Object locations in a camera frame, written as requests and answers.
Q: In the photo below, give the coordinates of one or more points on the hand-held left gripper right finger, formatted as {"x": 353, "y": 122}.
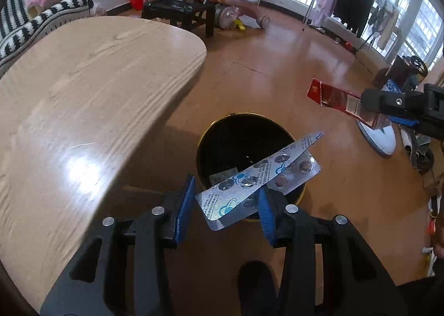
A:
{"x": 267, "y": 220}

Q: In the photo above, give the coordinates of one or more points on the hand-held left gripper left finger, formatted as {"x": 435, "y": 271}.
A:
{"x": 182, "y": 213}

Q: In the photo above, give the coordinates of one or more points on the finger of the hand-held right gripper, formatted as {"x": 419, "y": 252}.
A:
{"x": 399, "y": 102}
{"x": 430, "y": 128}

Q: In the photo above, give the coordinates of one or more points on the large silver blister pack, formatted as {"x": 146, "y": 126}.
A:
{"x": 232, "y": 203}

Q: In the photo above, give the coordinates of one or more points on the small blister pack pink pills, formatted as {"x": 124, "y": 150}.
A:
{"x": 302, "y": 167}

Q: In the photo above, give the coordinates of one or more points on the red carton box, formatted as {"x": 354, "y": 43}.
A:
{"x": 333, "y": 95}

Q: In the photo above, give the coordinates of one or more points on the black trash bin gold rim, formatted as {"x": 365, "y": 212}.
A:
{"x": 236, "y": 139}

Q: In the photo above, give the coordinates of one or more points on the white slipper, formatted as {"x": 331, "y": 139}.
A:
{"x": 380, "y": 139}

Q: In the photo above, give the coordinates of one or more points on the person's dark shoe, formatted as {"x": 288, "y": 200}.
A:
{"x": 256, "y": 288}

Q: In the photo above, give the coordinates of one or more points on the beige hanging garment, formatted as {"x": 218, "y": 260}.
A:
{"x": 386, "y": 28}

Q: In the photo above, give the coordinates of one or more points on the black hanging garment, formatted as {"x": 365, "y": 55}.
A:
{"x": 353, "y": 5}

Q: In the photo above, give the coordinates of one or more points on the yellow duck toy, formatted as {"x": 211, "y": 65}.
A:
{"x": 239, "y": 24}

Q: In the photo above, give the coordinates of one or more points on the pink ride-on toy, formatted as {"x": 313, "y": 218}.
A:
{"x": 239, "y": 0}

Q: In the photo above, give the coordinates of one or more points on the black white striped sofa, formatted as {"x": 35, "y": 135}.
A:
{"x": 20, "y": 35}

